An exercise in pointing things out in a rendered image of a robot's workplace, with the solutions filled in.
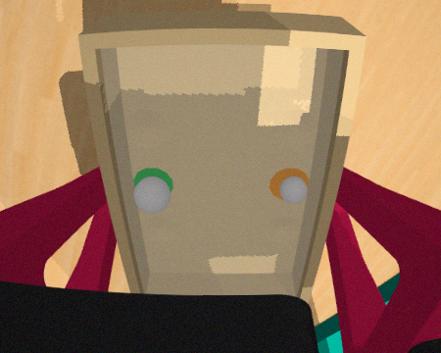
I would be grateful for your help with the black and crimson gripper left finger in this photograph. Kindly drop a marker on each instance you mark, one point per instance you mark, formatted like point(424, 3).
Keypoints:
point(32, 231)

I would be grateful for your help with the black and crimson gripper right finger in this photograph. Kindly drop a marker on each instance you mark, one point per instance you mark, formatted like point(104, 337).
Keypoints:
point(410, 231)

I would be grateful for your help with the wooden ball-in-hole puzzle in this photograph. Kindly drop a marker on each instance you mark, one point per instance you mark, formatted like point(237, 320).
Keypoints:
point(221, 138)

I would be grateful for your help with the teal flat rectangular block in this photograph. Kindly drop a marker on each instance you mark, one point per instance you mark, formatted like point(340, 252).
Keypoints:
point(328, 333)

